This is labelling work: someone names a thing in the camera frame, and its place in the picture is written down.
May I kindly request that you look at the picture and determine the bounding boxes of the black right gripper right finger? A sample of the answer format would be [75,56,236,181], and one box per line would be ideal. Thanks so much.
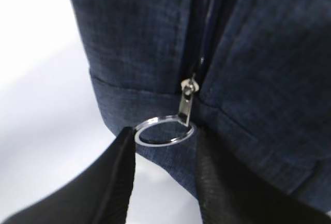
[195,129,330,224]

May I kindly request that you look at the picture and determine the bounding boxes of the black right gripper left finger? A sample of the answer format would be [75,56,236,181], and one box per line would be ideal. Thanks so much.
[4,127,136,224]

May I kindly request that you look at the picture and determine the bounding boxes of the dark blue lunch bag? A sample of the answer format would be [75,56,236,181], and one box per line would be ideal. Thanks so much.
[71,0,330,212]

